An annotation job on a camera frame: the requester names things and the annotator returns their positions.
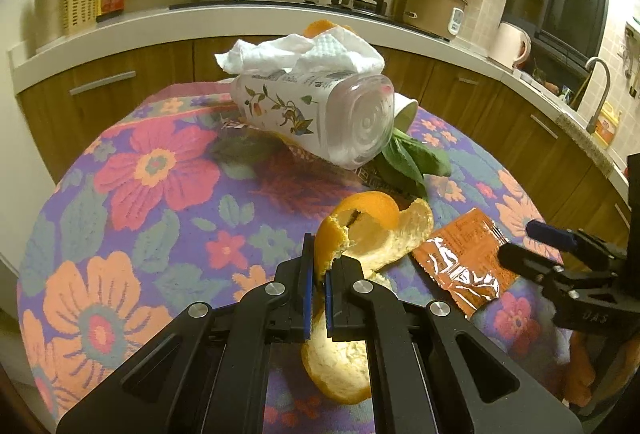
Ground orange foil wrapper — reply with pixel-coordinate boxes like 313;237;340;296
412;208;518;318

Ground large orange peel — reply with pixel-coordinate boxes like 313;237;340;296
302;191;434;405

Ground green vegetable leaf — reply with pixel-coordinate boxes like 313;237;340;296
373;129;451;199

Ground red white paper cup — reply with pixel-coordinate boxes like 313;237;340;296
394;92;419;133

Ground clear floral plastic bottle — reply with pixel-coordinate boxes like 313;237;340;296
231;70;395;170

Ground white tissue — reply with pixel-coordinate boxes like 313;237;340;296
215;26;385;76

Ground small orange peel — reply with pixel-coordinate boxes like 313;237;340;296
303;20;354;39

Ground brown lower kitchen cabinets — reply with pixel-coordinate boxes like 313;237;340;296
13;37;630;246

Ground steel kitchen faucet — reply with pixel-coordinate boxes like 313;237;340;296
584;56;613;135

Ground grey dish cloth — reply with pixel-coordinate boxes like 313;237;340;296
554;113;614;177

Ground yellow detergent bottle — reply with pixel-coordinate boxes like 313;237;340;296
594;102;623;148

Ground floral tablecloth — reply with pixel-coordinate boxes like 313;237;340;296
17;82;570;433

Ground white electric kettle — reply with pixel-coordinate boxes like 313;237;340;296
488;22;532;70

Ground brown rice cooker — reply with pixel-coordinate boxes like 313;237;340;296
402;0;468;41

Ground steel thermos bottle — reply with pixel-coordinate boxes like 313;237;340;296
34;0;64;49

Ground beige plastic utensil basket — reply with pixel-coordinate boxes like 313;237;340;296
63;0;98;37

